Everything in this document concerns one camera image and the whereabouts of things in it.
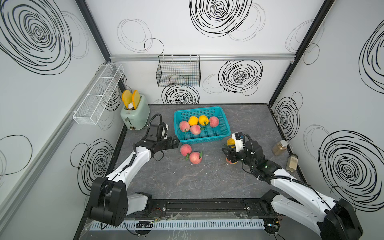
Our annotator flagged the brown spice jar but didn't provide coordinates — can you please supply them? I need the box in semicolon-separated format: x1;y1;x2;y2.
272;140;288;156

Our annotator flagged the white slotted cable duct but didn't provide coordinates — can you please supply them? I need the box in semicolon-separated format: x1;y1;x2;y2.
87;219;267;231

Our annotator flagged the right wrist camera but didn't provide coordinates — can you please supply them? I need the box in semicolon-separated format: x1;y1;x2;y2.
232;132;244;152

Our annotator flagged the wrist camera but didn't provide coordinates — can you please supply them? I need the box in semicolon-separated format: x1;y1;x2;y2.
159;122;169;139
232;132;244;152

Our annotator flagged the pink peach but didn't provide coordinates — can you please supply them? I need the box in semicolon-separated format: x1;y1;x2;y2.
190;125;205;136
209;116;220;128
180;144;192;157
186;152;203;165
179;121;191;133

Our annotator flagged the mint green toaster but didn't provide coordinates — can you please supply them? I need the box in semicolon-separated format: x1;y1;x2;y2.
120;95;150;131

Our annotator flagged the left yellow toast slice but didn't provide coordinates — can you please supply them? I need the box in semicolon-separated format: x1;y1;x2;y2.
122;90;133;110

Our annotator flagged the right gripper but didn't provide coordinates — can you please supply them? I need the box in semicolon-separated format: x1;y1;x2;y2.
221;144;255;170

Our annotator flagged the black wire wall basket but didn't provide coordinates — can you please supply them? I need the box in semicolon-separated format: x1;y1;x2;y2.
156;55;201;88

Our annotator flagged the white wire wall shelf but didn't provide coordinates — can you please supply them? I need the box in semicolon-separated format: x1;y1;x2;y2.
73;63;124;125

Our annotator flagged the yellow peach with red blush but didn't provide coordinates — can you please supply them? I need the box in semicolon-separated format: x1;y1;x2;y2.
227;138;236;148

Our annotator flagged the beige spice jar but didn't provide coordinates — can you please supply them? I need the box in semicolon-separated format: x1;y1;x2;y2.
286;154;299;173

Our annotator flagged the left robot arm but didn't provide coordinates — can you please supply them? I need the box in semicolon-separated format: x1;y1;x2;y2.
86;123;180;226

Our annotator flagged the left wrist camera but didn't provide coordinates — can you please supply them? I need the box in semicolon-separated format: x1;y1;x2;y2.
159;122;169;139

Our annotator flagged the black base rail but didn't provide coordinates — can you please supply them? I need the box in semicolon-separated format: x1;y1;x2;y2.
84;197;326;218

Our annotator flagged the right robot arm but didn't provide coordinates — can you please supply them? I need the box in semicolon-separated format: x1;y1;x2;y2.
222;139;364;240

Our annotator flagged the teal plastic basket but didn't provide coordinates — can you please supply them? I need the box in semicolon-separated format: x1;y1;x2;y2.
173;106;232;144

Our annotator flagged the yellow toast slice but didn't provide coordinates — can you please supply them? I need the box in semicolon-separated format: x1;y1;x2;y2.
122;90;133;110
132;90;141;110

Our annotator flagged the right yellow toast slice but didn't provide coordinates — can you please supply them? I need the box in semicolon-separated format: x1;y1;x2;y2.
132;90;141;110

